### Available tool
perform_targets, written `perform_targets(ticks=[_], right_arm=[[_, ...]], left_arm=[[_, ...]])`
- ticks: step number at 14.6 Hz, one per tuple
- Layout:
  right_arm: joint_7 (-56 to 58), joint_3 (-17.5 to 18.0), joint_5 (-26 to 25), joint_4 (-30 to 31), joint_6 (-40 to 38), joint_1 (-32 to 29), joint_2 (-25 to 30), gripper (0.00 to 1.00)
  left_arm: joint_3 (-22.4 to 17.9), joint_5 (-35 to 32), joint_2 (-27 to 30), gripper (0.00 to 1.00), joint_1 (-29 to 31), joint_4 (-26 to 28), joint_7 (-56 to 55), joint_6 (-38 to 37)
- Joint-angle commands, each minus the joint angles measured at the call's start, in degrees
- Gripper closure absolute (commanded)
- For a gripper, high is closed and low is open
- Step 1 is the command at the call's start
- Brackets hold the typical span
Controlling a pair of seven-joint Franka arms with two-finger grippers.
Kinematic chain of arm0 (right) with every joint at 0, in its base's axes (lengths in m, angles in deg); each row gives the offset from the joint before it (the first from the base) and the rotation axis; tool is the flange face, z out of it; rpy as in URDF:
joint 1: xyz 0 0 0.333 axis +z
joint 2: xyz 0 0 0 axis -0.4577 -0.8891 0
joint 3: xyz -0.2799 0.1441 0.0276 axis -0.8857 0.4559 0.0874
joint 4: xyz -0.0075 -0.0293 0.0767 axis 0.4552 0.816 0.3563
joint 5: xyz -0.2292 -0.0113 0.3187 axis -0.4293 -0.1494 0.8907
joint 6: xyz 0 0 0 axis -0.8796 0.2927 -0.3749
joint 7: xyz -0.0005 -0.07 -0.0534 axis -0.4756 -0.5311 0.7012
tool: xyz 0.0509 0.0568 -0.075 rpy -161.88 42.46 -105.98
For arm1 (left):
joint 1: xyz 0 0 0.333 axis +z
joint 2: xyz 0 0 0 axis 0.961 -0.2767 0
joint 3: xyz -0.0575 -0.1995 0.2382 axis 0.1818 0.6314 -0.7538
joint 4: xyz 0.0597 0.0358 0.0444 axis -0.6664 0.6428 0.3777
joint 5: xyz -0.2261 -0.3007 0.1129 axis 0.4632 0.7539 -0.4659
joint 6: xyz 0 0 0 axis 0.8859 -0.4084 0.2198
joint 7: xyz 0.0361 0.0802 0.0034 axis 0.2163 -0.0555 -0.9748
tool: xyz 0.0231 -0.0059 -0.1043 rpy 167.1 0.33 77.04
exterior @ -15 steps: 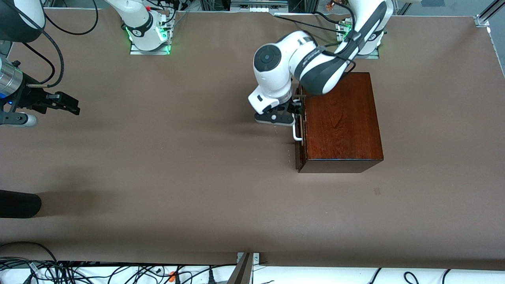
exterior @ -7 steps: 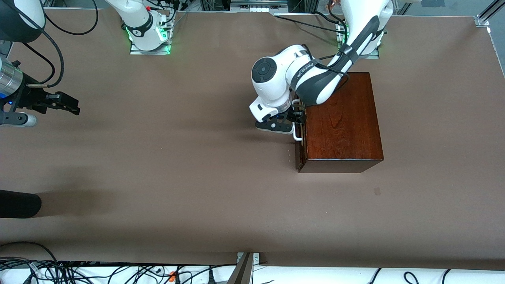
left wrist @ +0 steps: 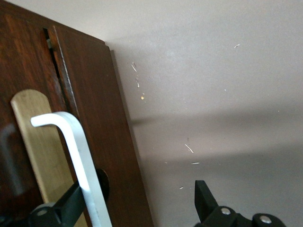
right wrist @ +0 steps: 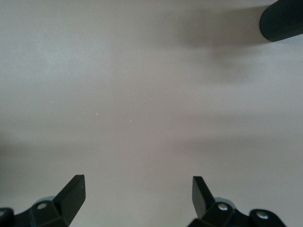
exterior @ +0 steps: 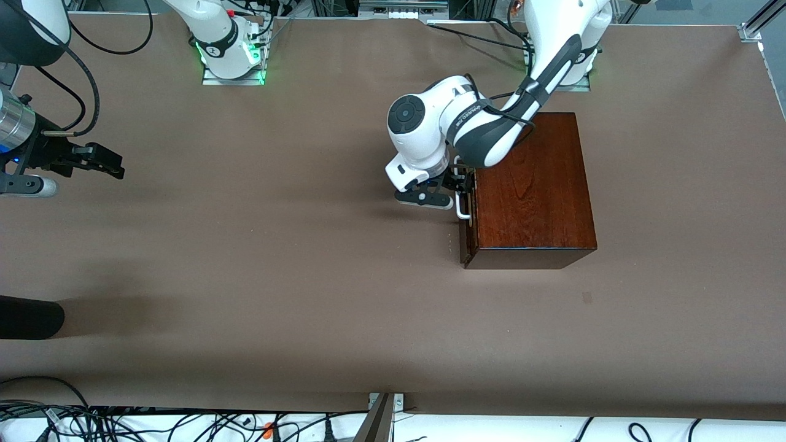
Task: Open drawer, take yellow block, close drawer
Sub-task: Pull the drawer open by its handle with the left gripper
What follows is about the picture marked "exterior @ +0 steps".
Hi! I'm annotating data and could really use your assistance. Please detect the wooden drawer with white handle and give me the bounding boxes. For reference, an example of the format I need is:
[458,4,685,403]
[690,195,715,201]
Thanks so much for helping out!
[454,155,478,268]

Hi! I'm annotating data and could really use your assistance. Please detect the dark brown wooden cabinet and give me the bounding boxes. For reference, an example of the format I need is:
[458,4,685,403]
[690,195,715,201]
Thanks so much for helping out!
[464,112,597,269]

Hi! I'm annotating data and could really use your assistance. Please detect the aluminium table bracket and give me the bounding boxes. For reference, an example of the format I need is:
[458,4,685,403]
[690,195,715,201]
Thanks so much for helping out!
[368,393,405,425]

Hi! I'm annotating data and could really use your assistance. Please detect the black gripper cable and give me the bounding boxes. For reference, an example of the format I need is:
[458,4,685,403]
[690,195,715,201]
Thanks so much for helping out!
[464,72,536,151]
[0,0,102,137]

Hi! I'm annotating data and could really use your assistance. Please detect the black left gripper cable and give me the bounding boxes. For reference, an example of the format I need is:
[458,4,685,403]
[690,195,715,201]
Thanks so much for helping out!
[464,72,536,151]

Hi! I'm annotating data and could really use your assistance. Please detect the black cylindrical object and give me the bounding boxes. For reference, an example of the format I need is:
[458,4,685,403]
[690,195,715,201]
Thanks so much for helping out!
[0,295,65,340]

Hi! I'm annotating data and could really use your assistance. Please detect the grey strip with white connectors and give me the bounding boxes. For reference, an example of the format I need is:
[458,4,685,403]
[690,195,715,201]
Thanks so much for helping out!
[359,0,449,20]

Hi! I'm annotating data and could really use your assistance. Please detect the aluminium frame corner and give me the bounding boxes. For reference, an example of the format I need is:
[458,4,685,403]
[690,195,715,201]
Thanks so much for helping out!
[739,0,786,42]

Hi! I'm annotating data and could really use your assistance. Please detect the dark metal post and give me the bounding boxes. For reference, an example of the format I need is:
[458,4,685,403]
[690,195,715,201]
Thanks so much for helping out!
[353,393,395,442]

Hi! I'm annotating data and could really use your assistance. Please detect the black floor cable tangle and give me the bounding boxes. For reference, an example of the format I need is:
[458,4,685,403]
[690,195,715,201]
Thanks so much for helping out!
[0,376,369,442]

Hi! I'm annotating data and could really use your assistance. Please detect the black right arm cable loop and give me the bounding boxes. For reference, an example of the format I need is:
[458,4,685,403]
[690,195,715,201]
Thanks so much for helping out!
[64,0,154,56]

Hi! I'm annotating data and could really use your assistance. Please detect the black cable on table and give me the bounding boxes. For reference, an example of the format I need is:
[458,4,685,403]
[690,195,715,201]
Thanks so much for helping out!
[427,17,534,55]

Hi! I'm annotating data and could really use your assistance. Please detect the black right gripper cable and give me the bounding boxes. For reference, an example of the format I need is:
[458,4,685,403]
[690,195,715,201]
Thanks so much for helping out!
[0,0,102,137]

